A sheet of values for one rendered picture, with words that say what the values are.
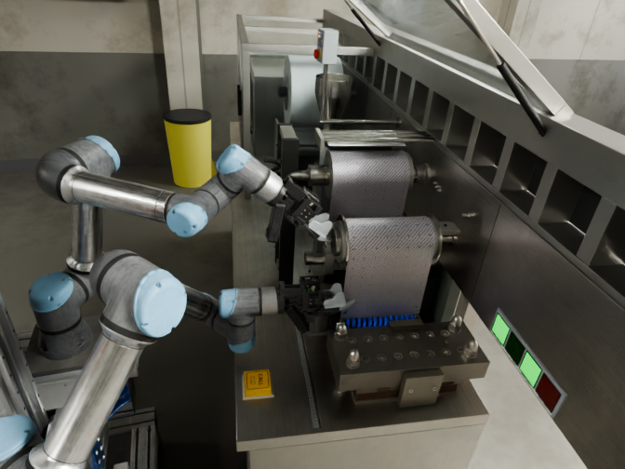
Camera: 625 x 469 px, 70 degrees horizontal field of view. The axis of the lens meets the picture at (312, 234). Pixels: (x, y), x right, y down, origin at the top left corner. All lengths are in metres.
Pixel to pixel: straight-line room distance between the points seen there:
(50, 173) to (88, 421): 0.57
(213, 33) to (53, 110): 1.67
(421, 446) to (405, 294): 0.41
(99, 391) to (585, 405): 0.89
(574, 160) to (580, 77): 6.00
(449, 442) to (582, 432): 0.47
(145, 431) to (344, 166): 1.36
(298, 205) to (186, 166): 3.26
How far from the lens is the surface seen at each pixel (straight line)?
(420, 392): 1.24
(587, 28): 6.77
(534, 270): 1.03
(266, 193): 1.07
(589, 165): 0.92
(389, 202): 1.39
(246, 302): 1.16
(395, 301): 1.29
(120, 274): 0.93
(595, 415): 0.97
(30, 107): 4.99
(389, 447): 1.31
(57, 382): 1.65
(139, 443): 2.05
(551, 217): 1.03
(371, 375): 1.16
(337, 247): 1.16
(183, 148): 4.26
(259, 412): 1.22
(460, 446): 1.42
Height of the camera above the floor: 1.88
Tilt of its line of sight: 31 degrees down
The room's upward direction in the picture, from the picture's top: 4 degrees clockwise
